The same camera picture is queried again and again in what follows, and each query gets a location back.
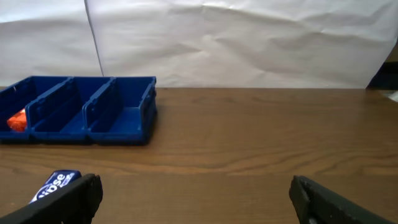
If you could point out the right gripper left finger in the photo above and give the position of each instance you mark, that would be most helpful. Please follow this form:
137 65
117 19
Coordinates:
68 202

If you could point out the blue candy pack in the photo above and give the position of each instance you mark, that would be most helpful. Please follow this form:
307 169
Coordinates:
53 183

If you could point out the orange candy box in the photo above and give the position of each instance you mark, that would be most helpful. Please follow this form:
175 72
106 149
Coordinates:
18 123

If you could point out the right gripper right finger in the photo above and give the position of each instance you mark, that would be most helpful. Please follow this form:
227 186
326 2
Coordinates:
323 208

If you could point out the blue tray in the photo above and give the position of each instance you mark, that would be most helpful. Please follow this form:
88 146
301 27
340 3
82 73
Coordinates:
124 124

